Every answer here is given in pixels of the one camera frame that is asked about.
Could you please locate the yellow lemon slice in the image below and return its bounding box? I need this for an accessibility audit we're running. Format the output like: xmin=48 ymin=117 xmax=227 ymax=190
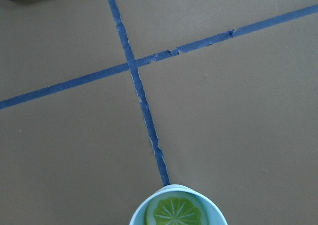
xmin=145 ymin=191 xmax=209 ymax=225

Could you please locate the light blue cup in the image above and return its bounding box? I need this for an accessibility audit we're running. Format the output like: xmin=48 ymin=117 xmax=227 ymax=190
xmin=129 ymin=184 xmax=227 ymax=225

